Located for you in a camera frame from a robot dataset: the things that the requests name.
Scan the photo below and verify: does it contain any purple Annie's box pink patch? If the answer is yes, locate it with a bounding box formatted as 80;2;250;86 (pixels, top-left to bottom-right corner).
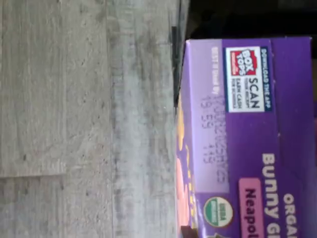
174;37;317;238

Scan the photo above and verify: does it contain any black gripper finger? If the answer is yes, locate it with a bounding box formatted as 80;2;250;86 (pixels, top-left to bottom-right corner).
180;225;199;238

